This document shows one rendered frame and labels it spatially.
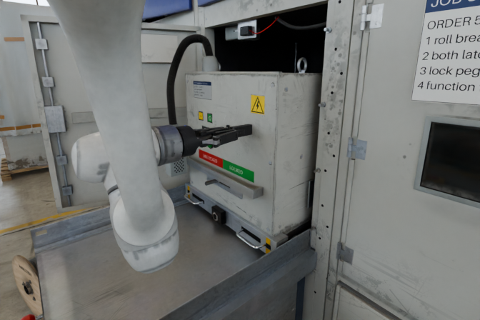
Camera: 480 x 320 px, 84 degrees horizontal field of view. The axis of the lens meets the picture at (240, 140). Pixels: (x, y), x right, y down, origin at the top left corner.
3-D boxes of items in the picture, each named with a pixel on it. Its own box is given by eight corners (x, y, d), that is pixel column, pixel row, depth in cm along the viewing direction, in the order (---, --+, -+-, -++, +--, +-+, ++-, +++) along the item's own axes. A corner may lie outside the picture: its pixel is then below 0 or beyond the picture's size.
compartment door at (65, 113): (61, 206, 113) (26, 17, 95) (204, 182, 137) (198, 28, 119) (57, 213, 107) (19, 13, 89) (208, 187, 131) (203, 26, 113)
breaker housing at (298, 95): (273, 241, 78) (279, 71, 66) (189, 187, 115) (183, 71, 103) (359, 193, 109) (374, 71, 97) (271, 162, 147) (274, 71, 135)
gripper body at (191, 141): (168, 153, 68) (200, 147, 73) (185, 162, 61) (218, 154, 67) (166, 124, 66) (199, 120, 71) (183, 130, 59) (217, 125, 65)
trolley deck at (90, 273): (63, 461, 43) (58, 435, 41) (36, 258, 89) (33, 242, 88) (315, 268, 85) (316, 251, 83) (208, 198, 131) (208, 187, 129)
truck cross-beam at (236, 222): (276, 261, 77) (276, 242, 75) (185, 196, 117) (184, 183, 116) (287, 253, 80) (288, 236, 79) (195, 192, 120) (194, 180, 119)
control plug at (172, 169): (171, 177, 101) (168, 132, 97) (165, 173, 105) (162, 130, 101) (188, 173, 106) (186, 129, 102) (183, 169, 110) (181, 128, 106)
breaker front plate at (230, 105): (269, 242, 78) (275, 74, 66) (188, 188, 114) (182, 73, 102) (273, 241, 79) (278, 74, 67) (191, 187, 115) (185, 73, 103)
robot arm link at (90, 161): (139, 136, 65) (156, 186, 62) (65, 147, 56) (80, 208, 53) (151, 114, 57) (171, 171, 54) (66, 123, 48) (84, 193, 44)
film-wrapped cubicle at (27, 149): (101, 162, 423) (80, 4, 366) (1, 181, 348) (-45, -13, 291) (88, 149, 490) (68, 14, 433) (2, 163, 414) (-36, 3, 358)
